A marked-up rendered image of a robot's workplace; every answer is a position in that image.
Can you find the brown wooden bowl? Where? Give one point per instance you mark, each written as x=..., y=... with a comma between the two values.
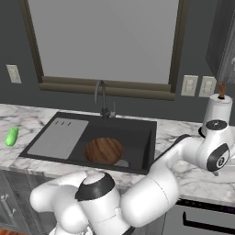
x=103, y=150

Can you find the brown wooden towel holder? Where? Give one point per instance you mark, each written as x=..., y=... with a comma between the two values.
x=221, y=90

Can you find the dark grey wall cupboard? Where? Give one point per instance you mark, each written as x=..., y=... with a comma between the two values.
x=218, y=36

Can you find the white paper towel roll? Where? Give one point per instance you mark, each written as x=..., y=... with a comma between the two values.
x=218, y=110

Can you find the grey base cupboard door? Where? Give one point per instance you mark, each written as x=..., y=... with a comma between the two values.
x=18, y=195

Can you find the window with brown frame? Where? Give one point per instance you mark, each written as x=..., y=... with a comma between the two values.
x=104, y=39

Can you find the grey draining board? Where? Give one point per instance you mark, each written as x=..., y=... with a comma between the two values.
x=58, y=137

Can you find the green vegetable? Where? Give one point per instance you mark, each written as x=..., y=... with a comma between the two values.
x=11, y=137

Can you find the white wall socket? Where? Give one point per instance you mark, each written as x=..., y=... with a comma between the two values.
x=13, y=73
x=207, y=87
x=189, y=86

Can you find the black kitchen sink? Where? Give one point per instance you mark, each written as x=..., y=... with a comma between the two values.
x=134, y=137

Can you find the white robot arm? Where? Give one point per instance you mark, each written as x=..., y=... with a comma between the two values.
x=147, y=195

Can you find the dark metal tap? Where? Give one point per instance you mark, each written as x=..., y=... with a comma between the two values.
x=104, y=104

